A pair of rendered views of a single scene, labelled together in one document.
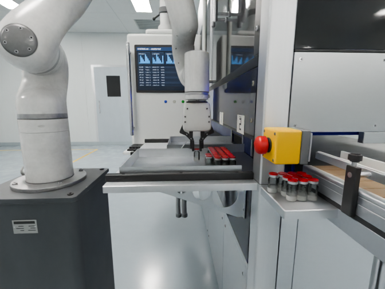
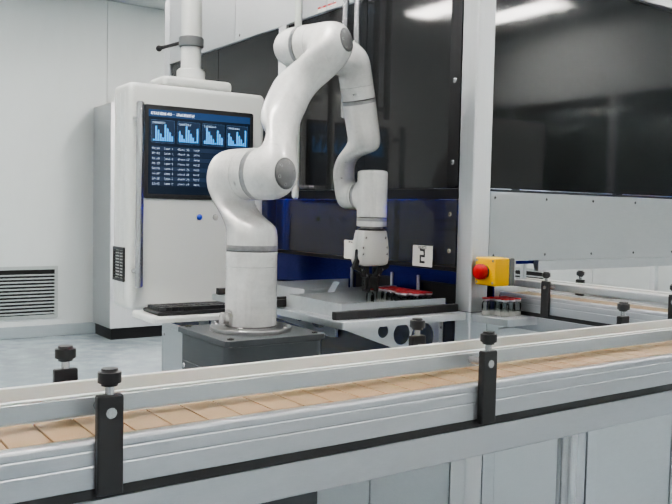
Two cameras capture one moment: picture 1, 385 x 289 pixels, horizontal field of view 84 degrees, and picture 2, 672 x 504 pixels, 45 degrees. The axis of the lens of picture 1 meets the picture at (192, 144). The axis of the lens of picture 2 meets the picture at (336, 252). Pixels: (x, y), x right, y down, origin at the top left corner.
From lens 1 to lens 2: 165 cm
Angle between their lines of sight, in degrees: 32
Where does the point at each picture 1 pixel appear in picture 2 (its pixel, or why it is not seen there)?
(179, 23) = (367, 142)
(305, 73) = (498, 209)
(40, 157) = (269, 295)
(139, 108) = (147, 231)
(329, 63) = (513, 201)
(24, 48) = (290, 181)
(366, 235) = (557, 325)
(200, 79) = (383, 203)
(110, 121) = not seen: outside the picture
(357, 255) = not seen: hidden behind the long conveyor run
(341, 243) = not seen: hidden behind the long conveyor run
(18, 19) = (284, 153)
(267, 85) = (474, 219)
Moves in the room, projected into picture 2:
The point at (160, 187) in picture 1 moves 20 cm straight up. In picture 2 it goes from (391, 320) to (393, 239)
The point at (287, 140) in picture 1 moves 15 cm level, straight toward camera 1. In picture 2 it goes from (501, 266) to (522, 270)
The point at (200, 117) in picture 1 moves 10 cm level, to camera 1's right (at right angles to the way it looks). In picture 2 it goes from (379, 249) to (408, 248)
